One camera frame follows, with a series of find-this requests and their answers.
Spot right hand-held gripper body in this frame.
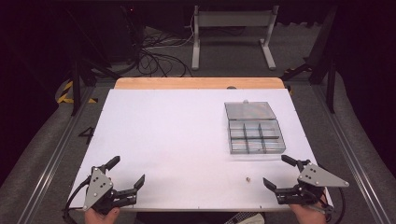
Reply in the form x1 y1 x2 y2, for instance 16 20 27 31
292 159 350 216

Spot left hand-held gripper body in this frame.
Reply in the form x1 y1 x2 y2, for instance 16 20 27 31
82 166 123 216

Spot clear plastic compartment box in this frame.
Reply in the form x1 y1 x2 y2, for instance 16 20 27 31
223 99 287 155

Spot person's left hand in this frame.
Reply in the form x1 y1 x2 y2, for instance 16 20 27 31
83 206 121 224

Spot person's right hand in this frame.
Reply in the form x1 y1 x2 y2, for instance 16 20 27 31
289 203 328 224

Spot person's white shoe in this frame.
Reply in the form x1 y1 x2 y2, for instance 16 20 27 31
224 212 266 224

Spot black tripod stand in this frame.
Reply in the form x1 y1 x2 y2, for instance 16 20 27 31
64 8 123 117
279 5 340 115

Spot yellow and black floor tape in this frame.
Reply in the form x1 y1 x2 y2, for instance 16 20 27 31
56 79 98 105

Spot black equipment tower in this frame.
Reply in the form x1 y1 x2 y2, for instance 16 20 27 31
101 4 147 64

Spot grey metal stand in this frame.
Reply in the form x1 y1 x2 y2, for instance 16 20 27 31
191 4 280 71

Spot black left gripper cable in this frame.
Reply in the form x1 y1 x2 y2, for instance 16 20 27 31
63 175 92 224

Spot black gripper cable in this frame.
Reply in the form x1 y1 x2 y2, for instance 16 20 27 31
63 175 92 224
322 186 347 224

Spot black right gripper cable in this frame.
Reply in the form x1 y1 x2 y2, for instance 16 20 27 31
322 186 347 224

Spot aluminium floor rail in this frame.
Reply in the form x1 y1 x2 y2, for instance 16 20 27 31
17 86 98 224
312 83 394 224

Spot bundle of black floor cables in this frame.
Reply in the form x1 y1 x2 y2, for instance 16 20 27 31
135 18 195 78

